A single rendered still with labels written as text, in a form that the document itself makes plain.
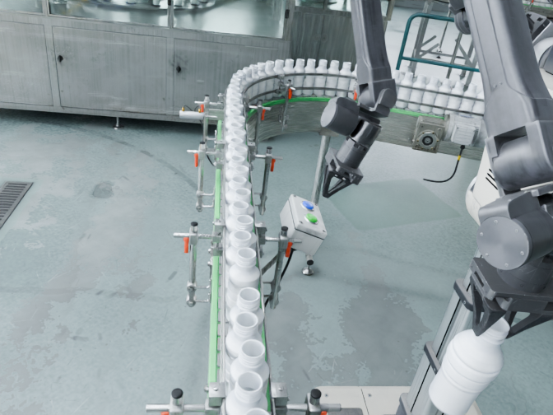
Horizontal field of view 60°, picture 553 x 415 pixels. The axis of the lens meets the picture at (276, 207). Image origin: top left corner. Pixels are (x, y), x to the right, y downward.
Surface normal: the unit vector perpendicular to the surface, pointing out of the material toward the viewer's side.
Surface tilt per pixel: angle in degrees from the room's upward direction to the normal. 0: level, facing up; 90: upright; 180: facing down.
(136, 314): 0
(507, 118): 84
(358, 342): 0
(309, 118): 88
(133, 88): 90
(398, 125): 90
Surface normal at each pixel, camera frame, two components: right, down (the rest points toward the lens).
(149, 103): 0.09, 0.51
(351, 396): 0.11, -0.85
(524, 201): 0.51, -0.18
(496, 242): -0.82, 0.19
